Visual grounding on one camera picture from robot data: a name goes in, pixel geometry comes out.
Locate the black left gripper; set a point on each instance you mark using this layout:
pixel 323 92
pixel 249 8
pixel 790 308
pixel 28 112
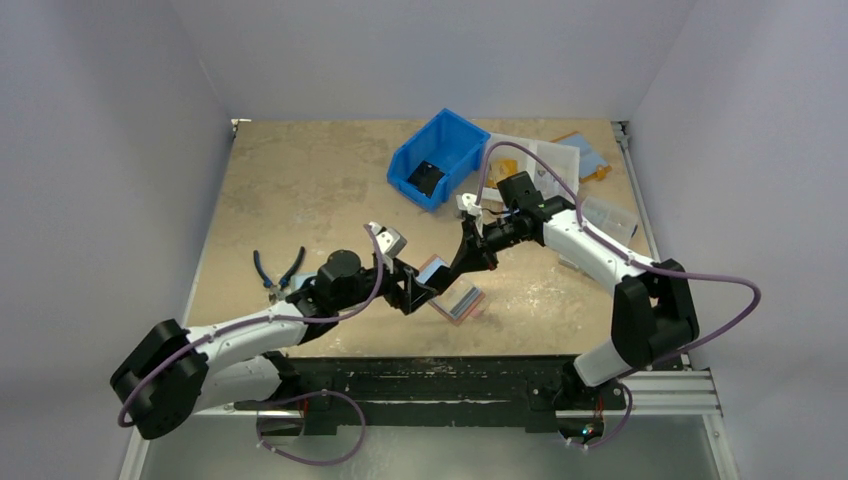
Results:
pixel 411 293

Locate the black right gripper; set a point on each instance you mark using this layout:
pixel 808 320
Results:
pixel 473 244

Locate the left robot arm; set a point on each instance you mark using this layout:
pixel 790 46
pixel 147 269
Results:
pixel 174 371

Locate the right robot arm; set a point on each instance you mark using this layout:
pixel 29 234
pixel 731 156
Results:
pixel 653 315

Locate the black card in blue bin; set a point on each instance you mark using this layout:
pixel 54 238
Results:
pixel 425 178

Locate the orange card holder in tray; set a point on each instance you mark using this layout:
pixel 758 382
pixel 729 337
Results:
pixel 500 169

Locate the card in white tray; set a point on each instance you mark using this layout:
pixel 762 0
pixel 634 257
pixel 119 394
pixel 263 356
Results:
pixel 547 184

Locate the blue plastic bin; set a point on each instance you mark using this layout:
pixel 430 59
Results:
pixel 449 141

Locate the white divided plastic tray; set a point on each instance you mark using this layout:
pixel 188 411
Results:
pixel 564 160

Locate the clear plastic screw box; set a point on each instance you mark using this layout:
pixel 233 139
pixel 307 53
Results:
pixel 615 221

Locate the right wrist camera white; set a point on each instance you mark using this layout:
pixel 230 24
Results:
pixel 468 206

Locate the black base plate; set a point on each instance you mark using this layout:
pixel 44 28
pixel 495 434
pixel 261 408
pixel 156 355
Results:
pixel 472 391

